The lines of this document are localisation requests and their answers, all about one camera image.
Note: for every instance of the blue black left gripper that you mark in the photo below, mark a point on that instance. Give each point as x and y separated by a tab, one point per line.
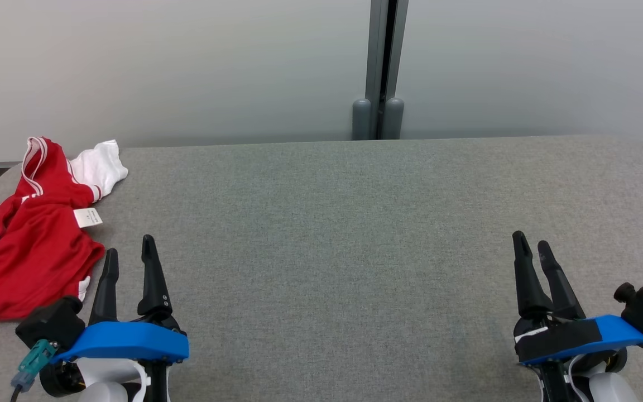
132	343

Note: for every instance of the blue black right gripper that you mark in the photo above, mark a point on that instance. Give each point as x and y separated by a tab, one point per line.
617	332

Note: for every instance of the red white t-shirt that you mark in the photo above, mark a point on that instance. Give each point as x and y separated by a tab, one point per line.
37	245

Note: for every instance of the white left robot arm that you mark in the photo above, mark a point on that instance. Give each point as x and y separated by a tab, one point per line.
104	391

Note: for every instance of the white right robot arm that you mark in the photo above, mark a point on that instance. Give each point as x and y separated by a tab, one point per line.
612	388

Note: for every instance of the grey fabric sofa seat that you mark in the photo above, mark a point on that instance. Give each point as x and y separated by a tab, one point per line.
321	223

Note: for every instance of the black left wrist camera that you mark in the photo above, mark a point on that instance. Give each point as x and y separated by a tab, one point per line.
51	324

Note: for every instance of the grey rounded post cap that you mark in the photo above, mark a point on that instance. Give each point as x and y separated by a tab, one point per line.
394	120
361	120

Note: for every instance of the grey partition post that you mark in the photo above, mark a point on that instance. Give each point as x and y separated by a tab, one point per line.
387	50

